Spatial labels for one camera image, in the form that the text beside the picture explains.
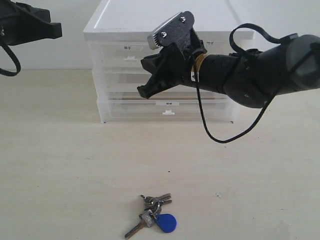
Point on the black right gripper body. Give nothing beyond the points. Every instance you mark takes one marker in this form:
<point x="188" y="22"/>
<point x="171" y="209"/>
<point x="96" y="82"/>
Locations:
<point x="180" y="43"/>

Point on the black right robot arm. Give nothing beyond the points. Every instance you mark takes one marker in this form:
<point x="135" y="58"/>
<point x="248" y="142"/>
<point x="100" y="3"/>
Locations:
<point x="249" y="77"/>

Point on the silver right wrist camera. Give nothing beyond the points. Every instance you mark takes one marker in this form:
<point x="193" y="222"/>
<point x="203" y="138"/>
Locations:
<point x="152" y="38"/>

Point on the white translucent drawer cabinet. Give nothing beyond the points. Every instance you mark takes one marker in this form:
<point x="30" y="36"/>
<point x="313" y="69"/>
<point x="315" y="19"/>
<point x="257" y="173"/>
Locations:
<point x="133" y="20"/>

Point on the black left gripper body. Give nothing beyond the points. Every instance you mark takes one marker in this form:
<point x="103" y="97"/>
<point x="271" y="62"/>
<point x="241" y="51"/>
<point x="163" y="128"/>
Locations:
<point x="21" y="23"/>

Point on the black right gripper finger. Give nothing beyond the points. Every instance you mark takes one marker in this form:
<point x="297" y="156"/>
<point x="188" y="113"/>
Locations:
<point x="155" y="85"/>
<point x="154" y="64"/>

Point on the key bunch with blue fob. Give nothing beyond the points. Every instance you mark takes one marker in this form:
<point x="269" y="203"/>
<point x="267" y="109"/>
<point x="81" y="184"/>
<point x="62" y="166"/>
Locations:
<point x="152" y="215"/>

